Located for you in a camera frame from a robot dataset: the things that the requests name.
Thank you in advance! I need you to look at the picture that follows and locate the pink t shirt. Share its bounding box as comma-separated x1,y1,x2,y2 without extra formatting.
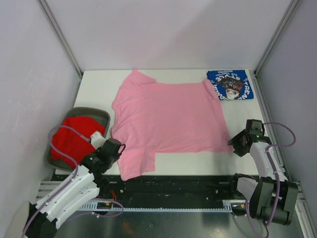
111,70,233,181

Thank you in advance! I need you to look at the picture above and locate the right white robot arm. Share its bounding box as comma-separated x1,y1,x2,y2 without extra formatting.
228,119,299,226

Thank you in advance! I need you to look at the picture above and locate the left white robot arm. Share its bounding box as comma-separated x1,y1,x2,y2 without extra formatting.
21,138,126,238

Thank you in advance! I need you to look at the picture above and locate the grey plastic tray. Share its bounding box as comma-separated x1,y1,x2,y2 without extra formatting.
46,107,110,172

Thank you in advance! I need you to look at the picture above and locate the red t shirt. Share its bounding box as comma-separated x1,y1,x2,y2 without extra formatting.
52,116,106,164

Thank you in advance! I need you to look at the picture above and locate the folded blue printed t shirt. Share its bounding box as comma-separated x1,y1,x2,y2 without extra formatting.
207,69,254,101

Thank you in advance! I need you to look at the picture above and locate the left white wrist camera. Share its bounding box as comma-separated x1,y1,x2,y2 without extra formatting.
90,131,106,150

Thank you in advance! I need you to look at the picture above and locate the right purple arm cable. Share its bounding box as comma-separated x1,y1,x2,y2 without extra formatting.
262,121,297,226

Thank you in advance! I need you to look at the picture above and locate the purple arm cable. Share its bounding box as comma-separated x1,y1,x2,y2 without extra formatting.
262,121,297,226
21,125,91,238

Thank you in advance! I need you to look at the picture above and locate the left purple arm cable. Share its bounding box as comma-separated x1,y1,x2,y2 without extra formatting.
21,125,91,238

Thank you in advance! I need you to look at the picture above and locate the white slotted cable duct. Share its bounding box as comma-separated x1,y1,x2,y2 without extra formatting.
79,199,248,213

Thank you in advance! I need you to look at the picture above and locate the right aluminium frame post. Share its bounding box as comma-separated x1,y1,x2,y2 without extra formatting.
254,0,302,75

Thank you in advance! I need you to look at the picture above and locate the aluminium frame post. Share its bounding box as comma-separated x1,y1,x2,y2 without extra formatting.
36,0,84,76
254,0,302,75

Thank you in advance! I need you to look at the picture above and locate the left aluminium frame post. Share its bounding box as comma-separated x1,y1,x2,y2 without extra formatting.
36,0,84,76

